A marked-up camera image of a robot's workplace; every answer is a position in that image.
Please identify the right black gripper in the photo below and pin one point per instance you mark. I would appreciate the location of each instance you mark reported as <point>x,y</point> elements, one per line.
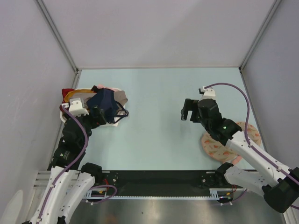
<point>189,105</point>

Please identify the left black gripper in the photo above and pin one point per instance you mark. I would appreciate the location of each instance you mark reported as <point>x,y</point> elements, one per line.
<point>97,120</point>

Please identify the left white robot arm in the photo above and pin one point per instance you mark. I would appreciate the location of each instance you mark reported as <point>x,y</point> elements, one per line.
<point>59,200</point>

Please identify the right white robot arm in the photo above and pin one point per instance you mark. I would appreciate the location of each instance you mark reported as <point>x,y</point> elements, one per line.
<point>277,183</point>

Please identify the white plastic basket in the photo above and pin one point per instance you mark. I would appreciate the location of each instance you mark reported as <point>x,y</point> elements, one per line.
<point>84,97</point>

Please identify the pink garment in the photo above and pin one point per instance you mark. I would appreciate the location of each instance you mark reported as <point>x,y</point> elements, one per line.
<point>105,87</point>

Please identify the yellow garment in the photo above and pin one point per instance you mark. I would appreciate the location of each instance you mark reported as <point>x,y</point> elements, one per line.
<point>71,93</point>

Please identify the red garment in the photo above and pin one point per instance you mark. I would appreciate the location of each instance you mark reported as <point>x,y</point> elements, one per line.
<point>65,92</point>

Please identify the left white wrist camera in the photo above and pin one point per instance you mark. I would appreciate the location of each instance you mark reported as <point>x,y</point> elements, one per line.
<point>75,107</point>

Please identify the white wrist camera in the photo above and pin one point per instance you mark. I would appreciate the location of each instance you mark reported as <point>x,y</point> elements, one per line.
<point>206,92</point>
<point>75,107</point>

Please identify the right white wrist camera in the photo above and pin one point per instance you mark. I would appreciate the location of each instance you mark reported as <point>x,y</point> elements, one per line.
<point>206,92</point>

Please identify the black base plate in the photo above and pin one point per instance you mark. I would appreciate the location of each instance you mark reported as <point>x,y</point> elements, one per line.
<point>163,183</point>

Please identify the aluminium frame rail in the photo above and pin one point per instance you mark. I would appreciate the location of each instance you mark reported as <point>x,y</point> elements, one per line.
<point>43,177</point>

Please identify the white cable duct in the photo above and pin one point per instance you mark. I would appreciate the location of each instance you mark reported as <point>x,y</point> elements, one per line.
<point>212,195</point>

